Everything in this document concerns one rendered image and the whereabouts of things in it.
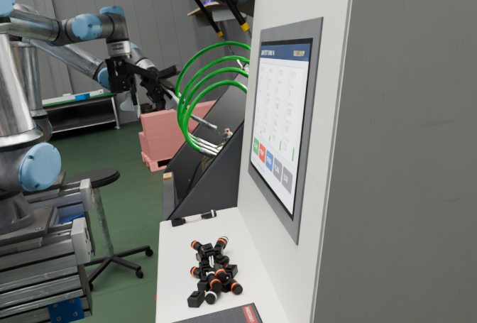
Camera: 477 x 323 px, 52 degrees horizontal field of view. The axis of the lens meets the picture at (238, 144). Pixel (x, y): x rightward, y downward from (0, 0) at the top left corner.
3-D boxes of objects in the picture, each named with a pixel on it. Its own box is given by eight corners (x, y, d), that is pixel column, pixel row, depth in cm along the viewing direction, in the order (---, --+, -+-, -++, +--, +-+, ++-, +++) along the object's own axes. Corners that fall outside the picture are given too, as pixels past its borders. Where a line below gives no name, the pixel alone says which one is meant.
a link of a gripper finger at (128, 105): (123, 121, 163) (118, 94, 161) (141, 118, 164) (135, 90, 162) (123, 122, 160) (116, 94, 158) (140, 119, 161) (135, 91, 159)
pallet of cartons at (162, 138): (143, 159, 684) (133, 111, 670) (223, 143, 709) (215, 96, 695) (146, 172, 605) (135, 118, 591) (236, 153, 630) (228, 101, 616)
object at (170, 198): (170, 209, 203) (162, 172, 200) (180, 207, 203) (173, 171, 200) (171, 277, 143) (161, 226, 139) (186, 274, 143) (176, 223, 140)
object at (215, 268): (184, 258, 109) (179, 235, 108) (231, 248, 110) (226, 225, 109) (188, 311, 87) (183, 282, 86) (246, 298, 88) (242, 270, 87)
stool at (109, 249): (150, 244, 378) (132, 157, 363) (160, 273, 325) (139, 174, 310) (72, 264, 363) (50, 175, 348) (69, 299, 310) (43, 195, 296)
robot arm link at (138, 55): (122, 59, 194) (137, 45, 193) (138, 78, 190) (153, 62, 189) (112, 52, 186) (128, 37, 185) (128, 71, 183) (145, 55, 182)
